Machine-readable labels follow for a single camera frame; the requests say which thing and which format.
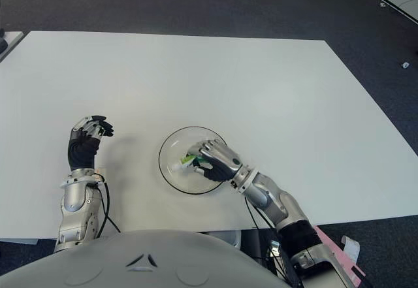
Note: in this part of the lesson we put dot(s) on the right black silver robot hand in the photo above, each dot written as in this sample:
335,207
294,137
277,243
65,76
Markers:
222,162

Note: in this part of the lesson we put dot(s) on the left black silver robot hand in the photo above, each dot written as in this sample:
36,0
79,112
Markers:
81,157

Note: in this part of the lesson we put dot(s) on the green snack packet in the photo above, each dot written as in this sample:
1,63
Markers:
187,161

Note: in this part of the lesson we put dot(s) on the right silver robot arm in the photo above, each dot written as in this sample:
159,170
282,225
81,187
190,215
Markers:
287,219

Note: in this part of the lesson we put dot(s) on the white plate with black rim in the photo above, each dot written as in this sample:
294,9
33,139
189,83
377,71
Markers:
176,167

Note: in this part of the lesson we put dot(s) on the white bin under table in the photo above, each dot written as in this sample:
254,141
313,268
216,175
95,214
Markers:
228,235

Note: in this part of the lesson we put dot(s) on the black table column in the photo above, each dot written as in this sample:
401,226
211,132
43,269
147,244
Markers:
251,240

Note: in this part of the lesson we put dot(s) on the grey robot torso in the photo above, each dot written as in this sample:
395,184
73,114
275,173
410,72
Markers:
147,262

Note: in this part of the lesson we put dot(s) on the white side table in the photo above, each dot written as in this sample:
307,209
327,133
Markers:
11,40

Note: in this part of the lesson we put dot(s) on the pink box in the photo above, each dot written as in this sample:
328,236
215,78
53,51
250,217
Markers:
339,255

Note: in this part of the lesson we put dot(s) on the metal bracket under table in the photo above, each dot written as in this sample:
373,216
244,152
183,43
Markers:
274,250

